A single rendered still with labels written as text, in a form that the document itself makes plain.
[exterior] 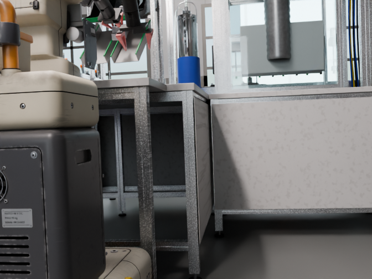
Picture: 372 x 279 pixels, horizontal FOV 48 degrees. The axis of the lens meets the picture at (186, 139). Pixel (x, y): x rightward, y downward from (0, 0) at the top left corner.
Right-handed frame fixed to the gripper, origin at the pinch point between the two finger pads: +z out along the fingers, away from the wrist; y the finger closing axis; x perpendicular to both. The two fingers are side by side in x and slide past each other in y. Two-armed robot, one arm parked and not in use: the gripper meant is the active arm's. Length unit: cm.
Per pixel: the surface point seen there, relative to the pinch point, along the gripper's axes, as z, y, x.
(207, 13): 253, 76, -252
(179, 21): 66, 7, -65
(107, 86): -18, -19, 44
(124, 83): -17, -25, 42
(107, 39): 14.0, 14.7, -5.6
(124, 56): 12.6, 0.5, 6.0
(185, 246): 46, -39, 83
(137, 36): 16.6, 0.0, -9.1
